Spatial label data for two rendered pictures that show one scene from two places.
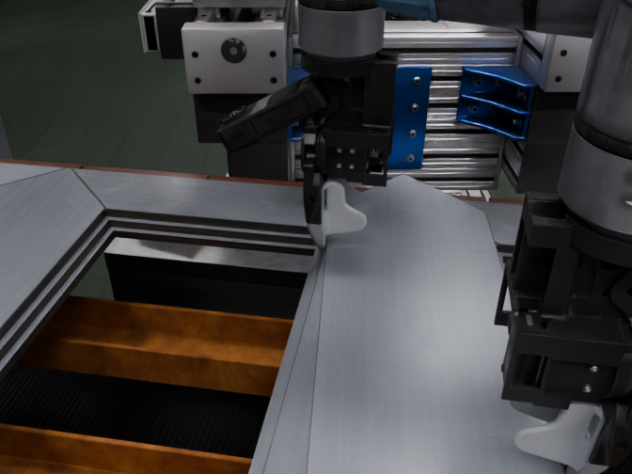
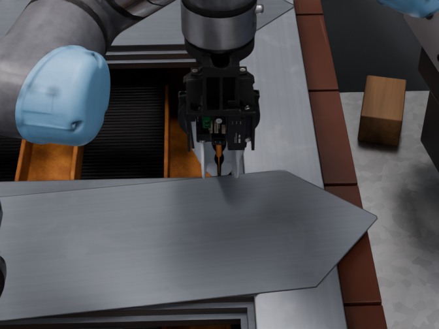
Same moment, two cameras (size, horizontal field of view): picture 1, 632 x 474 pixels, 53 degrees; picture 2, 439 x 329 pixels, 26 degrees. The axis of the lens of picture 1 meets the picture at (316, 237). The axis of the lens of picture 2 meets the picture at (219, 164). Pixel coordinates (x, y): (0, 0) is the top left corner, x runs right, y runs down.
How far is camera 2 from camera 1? 0.97 m
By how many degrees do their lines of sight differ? 61
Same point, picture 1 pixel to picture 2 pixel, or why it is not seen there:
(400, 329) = (107, 232)
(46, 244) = (175, 32)
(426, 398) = (33, 250)
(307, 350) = (77, 185)
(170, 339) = not seen: hidden behind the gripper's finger
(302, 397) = (30, 189)
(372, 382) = (47, 221)
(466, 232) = (266, 271)
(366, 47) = (191, 38)
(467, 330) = (112, 273)
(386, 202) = (306, 208)
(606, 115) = not seen: outside the picture
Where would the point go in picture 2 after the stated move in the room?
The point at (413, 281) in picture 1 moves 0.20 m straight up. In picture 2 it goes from (173, 236) to (166, 91)
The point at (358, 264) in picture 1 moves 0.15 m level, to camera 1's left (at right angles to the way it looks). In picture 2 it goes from (191, 200) to (169, 117)
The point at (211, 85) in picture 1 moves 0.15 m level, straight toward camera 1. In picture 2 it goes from (413, 22) to (305, 47)
